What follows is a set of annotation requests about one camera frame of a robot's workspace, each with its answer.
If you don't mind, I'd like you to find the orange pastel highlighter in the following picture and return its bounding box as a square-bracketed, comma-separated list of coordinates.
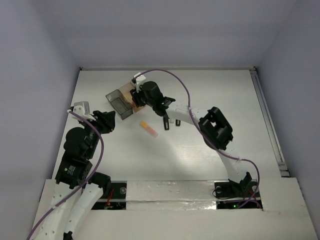
[139, 121, 158, 138]

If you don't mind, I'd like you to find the blue cap black highlighter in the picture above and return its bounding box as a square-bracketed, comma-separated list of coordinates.
[163, 117, 170, 131]

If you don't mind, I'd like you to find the pink cap black highlighter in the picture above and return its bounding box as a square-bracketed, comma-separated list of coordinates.
[175, 119, 181, 127]

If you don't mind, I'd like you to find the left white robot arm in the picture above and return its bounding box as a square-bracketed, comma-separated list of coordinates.
[27, 106, 116, 240]

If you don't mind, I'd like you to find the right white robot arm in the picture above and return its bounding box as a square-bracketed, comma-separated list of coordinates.
[130, 80, 252, 196]

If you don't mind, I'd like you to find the grey translucent bin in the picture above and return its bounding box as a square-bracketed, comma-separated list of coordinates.
[105, 89, 134, 120]

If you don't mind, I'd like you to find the amber translucent bin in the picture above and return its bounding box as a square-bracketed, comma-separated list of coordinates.
[119, 81, 145, 114]

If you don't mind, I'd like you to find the silver tape strip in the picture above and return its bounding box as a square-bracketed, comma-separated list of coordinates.
[125, 180, 217, 211]

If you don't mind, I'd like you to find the white foam front board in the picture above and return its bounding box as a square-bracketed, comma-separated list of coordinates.
[75, 178, 317, 240]

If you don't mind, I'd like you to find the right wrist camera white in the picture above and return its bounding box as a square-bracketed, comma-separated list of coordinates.
[131, 72, 147, 92]

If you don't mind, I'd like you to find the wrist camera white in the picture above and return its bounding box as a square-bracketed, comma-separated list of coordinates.
[131, 72, 147, 92]
[67, 101, 96, 122]

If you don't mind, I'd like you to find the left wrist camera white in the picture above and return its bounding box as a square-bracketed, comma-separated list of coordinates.
[67, 101, 96, 122]

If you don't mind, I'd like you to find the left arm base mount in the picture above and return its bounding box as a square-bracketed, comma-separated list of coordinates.
[91, 181, 127, 210]

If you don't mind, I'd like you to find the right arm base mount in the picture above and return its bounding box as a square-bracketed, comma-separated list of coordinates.
[212, 172, 263, 210]

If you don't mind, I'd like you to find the aluminium rail right edge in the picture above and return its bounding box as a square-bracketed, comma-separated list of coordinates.
[249, 70, 291, 178]

